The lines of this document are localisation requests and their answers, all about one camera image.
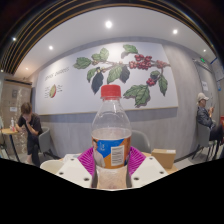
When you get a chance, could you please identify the white wall notice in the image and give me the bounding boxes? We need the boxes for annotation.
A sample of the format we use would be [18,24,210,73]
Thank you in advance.
[200,80,210,93]

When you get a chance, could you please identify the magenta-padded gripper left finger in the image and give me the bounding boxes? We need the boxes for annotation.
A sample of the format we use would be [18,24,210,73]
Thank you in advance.
[55,146,96,189]

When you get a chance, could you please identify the clear red-capped drink bottle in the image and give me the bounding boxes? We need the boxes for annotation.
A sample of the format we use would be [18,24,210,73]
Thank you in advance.
[91,84,133,190]

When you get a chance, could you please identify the brown cardboard box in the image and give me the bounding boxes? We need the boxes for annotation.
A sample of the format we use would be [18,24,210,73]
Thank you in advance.
[150,148,177,170]

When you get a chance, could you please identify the recessed ceiling lights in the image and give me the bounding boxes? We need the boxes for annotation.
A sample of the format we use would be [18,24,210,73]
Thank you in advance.
[11,19,208,54]

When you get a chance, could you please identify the small round wooden table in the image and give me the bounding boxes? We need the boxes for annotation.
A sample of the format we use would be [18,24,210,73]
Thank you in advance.
[0,128,22,163]

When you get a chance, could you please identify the small clear bottle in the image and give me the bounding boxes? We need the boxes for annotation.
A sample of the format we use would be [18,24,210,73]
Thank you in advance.
[9,117,17,132]

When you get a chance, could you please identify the person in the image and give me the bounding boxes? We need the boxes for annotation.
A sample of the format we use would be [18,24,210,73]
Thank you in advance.
[16,102,44,166]
[195,92,224,144]

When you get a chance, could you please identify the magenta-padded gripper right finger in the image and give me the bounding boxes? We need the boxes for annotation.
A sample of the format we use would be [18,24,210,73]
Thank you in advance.
[127,145,169,188]

